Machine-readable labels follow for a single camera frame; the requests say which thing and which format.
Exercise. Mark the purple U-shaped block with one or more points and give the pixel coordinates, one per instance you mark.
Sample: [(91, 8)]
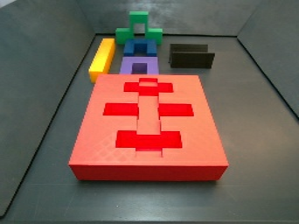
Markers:
[(139, 65)]

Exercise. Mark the red board with cutouts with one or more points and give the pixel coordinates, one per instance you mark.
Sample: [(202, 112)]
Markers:
[(148, 131)]

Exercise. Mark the yellow long bar block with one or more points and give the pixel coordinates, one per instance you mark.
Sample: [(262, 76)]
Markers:
[(101, 61)]

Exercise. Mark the blue U-shaped block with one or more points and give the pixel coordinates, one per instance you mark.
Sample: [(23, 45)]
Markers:
[(140, 45)]

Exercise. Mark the green stepped block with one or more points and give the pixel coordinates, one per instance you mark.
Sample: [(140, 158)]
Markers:
[(139, 17)]

